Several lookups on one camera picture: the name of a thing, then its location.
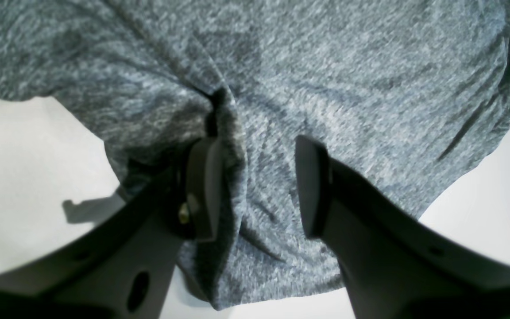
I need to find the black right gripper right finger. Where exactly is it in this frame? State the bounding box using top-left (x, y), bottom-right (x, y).
top-left (295, 136), bottom-right (510, 319)

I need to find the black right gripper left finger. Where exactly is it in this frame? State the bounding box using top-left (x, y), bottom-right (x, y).
top-left (0, 138), bottom-right (223, 319)

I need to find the grey long-sleeve T-shirt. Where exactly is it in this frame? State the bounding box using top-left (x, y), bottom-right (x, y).
top-left (0, 0), bottom-right (510, 311)

